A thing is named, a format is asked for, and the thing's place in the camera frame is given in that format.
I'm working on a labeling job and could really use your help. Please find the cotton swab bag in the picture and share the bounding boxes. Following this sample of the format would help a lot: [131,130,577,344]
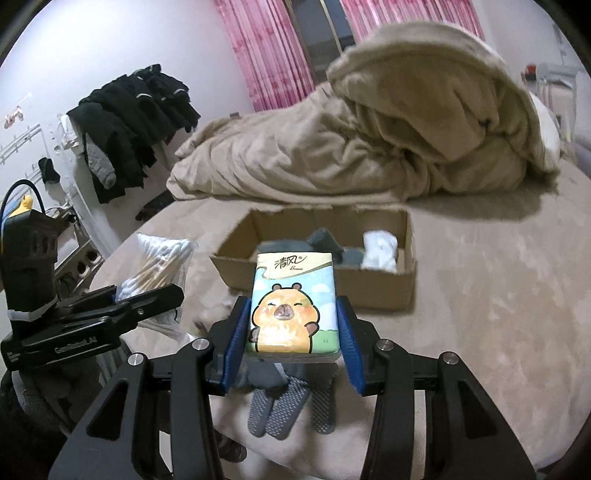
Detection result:
[114,231,198,333]

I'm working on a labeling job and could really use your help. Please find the bear tissue pack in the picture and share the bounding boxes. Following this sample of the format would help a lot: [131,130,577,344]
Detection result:
[245,252,341,363]

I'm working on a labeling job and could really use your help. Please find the grey dotted gloves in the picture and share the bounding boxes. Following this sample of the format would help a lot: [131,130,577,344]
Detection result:
[236,359,339,440]

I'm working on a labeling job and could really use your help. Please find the white sock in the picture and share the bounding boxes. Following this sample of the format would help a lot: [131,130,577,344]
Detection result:
[362,230,399,273]

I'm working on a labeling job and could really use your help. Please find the grey sock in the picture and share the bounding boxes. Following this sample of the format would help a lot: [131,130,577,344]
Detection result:
[259,228,363,267]

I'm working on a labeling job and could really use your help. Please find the cardboard box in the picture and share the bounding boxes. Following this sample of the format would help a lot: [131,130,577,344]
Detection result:
[211,207,416,312]

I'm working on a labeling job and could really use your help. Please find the beige bed sheet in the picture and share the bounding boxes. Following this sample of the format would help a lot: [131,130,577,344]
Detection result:
[89,161,591,471]

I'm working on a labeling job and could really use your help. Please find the black hanging clothes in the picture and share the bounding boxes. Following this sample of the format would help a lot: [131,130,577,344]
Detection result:
[67,64,200,204]

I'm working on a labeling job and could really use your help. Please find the beige blanket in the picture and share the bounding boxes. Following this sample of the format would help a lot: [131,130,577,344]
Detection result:
[167,22,560,204]

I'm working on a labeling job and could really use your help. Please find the left pink curtain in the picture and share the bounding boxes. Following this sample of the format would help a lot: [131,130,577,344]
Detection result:
[214,0,315,112]

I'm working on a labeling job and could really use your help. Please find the pink curtain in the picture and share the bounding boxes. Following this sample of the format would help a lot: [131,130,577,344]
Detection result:
[214,0,315,112]
[341,0,485,40]

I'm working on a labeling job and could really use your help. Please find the white embroidered pillow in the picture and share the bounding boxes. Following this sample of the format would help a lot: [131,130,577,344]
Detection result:
[530,93,561,167]

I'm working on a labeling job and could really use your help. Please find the window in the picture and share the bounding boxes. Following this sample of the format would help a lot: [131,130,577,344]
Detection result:
[286,0,356,83]

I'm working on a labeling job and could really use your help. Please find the right pink curtain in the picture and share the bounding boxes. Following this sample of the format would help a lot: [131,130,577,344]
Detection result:
[341,0,485,40]

